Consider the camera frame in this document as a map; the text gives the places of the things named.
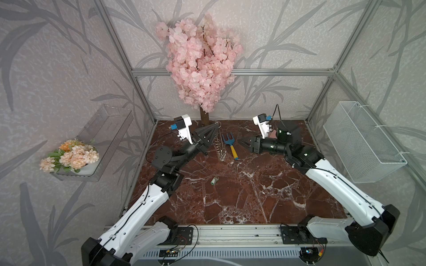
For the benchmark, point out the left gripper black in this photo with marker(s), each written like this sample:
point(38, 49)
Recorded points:
point(196, 138)

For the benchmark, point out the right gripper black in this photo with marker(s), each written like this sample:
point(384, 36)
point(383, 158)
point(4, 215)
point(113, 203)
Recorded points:
point(256, 142)

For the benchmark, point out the key with green tag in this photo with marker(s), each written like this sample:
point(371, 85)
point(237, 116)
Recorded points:
point(214, 181)

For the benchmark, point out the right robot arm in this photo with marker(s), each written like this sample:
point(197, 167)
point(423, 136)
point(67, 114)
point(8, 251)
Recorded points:
point(370, 222)

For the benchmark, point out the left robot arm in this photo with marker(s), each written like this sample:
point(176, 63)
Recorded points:
point(161, 186)

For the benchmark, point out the blue yellow garden fork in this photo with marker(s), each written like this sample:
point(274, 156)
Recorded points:
point(229, 140)

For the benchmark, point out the pink hand brush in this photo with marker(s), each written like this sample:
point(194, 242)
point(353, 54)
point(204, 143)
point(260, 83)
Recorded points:
point(274, 133)

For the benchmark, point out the pink cherry blossom tree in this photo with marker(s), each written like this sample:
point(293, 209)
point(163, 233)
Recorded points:
point(200, 61)

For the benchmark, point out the peach flower bouquet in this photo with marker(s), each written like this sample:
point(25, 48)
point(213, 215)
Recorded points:
point(71, 156)

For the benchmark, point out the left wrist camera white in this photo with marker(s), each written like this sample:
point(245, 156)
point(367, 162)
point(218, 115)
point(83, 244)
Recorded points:
point(182, 124)

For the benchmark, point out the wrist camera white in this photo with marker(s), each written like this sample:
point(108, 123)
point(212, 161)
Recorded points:
point(182, 124)
point(263, 122)

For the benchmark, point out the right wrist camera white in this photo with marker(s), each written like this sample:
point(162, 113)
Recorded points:
point(263, 122)

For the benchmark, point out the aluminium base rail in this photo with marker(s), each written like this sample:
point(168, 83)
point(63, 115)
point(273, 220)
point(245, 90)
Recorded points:
point(233, 236)

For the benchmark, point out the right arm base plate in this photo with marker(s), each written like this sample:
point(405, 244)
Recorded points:
point(299, 235)

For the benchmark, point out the clear acrylic wall shelf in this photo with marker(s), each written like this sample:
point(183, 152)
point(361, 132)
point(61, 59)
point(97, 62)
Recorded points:
point(104, 131)

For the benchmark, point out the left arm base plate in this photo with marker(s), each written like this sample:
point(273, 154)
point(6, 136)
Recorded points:
point(179, 236)

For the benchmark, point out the white wire mesh basket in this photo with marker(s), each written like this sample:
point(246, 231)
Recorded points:
point(365, 150)

